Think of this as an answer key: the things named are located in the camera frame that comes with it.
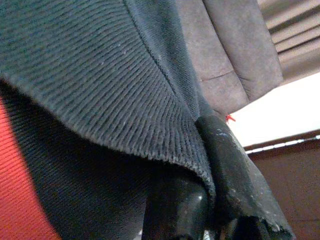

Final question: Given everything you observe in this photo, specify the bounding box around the plain black shirt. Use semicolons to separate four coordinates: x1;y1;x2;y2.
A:
0;0;218;240

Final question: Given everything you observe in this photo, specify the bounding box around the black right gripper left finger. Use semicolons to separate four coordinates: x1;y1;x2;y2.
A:
142;174;213;240

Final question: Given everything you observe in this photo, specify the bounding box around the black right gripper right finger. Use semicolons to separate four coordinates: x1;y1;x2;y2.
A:
198;115;296;240

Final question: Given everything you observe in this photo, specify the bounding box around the dark brown sofa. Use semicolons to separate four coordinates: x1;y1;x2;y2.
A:
174;0;285;116

